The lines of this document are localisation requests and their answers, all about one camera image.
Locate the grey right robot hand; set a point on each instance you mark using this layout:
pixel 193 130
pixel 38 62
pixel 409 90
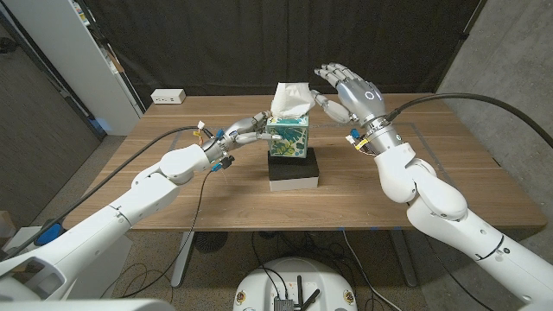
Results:
pixel 363 101

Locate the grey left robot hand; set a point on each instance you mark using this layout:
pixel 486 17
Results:
pixel 233 135

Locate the teal floral tissue box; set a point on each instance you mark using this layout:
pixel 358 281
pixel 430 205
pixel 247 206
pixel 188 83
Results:
pixel 288 138

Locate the white tissue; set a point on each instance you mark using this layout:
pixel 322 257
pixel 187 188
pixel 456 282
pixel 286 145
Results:
pixel 291 100

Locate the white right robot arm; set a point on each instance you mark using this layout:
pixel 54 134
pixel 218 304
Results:
pixel 436 203

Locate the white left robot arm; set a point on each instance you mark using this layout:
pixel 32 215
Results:
pixel 138 198

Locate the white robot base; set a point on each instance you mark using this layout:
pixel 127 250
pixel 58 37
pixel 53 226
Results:
pixel 302 272

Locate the black and white box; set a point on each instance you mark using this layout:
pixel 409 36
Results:
pixel 294 173

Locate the white power strip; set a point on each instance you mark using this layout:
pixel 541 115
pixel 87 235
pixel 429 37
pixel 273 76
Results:
pixel 167 96

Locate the black curtain backdrop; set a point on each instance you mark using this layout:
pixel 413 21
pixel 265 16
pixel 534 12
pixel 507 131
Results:
pixel 237 43

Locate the black round floor fan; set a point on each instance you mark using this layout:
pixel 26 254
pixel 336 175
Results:
pixel 211 242

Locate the white table leg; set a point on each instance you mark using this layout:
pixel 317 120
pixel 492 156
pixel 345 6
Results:
pixel 183 255

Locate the grey table leg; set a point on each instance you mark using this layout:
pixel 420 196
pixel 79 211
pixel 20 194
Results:
pixel 402 255

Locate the black antenna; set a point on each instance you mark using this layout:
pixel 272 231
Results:
pixel 312 298
pixel 299 289

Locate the white cabinet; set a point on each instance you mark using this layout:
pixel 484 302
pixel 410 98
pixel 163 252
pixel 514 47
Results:
pixel 65 43

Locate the blue foot pedal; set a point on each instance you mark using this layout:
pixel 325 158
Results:
pixel 47 233

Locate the white robot head edge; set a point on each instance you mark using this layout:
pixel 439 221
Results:
pixel 86 305

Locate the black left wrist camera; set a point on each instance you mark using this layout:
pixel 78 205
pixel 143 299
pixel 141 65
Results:
pixel 225 162

